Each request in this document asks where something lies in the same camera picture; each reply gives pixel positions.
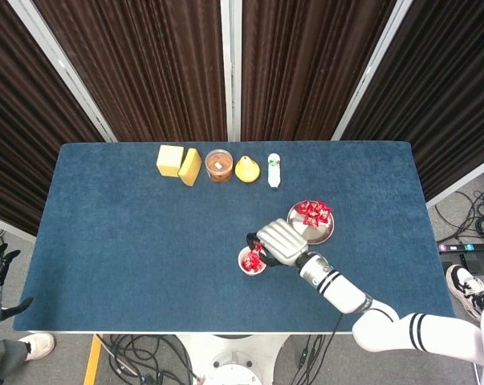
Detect small white bottle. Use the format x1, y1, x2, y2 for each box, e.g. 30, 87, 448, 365
266, 152, 283, 189

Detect round metal plate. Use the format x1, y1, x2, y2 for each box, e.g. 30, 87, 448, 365
286, 200, 336, 245

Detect yellow sponge cube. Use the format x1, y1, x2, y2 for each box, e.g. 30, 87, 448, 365
156, 144, 185, 178

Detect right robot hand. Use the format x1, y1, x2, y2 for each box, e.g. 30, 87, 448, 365
245, 218, 309, 269

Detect blue table cloth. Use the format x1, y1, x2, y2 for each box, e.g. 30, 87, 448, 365
12, 140, 462, 333

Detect black and white sneaker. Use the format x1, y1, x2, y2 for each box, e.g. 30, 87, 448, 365
445, 263, 484, 322

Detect white paper cup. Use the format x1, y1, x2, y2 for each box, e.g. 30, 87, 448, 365
238, 245, 269, 277

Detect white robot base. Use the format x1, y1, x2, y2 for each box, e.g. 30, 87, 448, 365
173, 333, 291, 385

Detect clear jar orange contents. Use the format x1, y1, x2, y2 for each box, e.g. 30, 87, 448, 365
204, 148, 234, 184

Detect yellow floor tape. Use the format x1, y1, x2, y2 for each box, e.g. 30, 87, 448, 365
83, 334, 104, 385

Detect yellow pear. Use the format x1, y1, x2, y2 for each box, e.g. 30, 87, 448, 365
234, 155, 262, 184

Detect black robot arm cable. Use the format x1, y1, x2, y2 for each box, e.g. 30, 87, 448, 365
303, 311, 345, 385

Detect gray trouser leg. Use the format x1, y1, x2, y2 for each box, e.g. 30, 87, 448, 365
0, 338, 30, 364

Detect brown fabric partition panel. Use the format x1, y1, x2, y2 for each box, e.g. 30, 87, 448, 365
230, 0, 399, 141
331, 0, 484, 209
0, 0, 118, 241
32, 0, 231, 142

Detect yellow rounded sponge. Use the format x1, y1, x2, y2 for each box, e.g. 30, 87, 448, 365
177, 148, 203, 188

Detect black foot pedals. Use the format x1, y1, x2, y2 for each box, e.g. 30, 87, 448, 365
452, 250, 484, 274

